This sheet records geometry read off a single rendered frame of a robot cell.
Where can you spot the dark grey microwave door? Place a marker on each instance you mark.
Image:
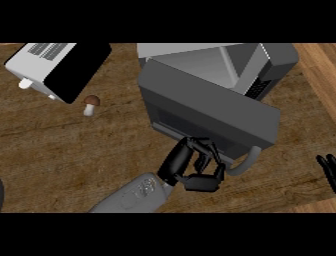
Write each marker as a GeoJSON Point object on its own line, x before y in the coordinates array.
{"type": "Point", "coordinates": [201, 110]}

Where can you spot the grey microwave body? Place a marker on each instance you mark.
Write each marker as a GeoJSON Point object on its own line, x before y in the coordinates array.
{"type": "Point", "coordinates": [224, 63]}

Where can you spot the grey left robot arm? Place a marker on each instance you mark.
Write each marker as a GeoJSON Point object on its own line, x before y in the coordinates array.
{"type": "Point", "coordinates": [134, 196]}

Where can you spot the white toaster oven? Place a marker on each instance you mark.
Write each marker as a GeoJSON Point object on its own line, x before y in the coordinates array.
{"type": "Point", "coordinates": [53, 70]}

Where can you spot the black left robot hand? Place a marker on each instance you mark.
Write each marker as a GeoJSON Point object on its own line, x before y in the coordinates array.
{"type": "Point", "coordinates": [176, 163]}

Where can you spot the brown cap mushroom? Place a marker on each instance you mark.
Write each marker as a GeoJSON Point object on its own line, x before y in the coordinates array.
{"type": "Point", "coordinates": [90, 104]}

